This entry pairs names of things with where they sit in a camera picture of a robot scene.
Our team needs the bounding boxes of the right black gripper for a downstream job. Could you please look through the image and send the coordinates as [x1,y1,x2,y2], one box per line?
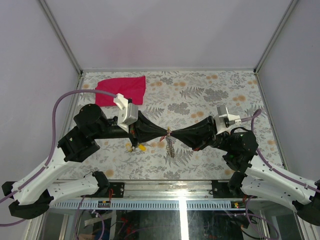
[171,115,233,153]

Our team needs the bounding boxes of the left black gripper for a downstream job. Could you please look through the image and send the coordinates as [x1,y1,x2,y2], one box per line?
[92,110,169,148]

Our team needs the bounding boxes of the red tag key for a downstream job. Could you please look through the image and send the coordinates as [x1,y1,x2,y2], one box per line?
[159,135,167,142]

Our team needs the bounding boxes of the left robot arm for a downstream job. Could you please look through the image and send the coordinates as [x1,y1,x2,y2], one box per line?
[1,104,167,220]

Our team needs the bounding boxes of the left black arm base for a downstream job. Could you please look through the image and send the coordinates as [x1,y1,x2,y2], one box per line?
[109,182,125,199]

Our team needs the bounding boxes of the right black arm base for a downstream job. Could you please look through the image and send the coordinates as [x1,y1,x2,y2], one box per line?
[209,180,234,199]

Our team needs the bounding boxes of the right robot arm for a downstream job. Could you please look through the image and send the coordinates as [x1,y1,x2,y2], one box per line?
[170,113,320,226]

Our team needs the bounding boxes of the orange tag key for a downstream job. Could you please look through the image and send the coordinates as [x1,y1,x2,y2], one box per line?
[138,144,147,152]

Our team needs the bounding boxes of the yellow tag key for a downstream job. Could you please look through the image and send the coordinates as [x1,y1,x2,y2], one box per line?
[125,143,134,153]

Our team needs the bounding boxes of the pink folded cloth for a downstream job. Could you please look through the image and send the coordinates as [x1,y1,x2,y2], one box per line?
[95,76,146,105]

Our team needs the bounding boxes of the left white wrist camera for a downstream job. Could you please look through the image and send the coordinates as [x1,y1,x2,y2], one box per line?
[113,93,139,133]

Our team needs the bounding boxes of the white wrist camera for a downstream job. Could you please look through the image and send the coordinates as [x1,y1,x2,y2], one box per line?
[113,93,139,133]
[213,105,242,135]

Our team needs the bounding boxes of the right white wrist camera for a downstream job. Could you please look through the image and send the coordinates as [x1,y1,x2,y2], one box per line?
[213,105,242,135]

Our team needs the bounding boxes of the aluminium front rail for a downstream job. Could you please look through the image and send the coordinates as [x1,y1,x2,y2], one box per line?
[110,180,244,200]

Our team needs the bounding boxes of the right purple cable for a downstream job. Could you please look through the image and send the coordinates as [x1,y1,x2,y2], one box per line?
[239,108,320,193]

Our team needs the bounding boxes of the purple cable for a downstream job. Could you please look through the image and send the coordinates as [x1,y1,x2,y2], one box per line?
[239,108,320,193]
[0,89,118,228]

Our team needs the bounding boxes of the white slotted cable duct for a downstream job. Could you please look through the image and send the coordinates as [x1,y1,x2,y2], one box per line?
[53,199,245,211]

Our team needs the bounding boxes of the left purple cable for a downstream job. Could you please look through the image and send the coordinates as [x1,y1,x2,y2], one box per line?
[0,89,118,228]

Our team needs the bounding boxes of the right aluminium frame post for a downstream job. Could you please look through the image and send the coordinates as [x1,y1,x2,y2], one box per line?
[253,0,300,74]

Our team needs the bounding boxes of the aluminium frame post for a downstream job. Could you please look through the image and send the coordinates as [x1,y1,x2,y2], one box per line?
[37,0,83,75]
[253,0,300,74]

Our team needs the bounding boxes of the left aluminium frame post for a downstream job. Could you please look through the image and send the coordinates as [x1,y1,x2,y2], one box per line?
[37,0,83,75]

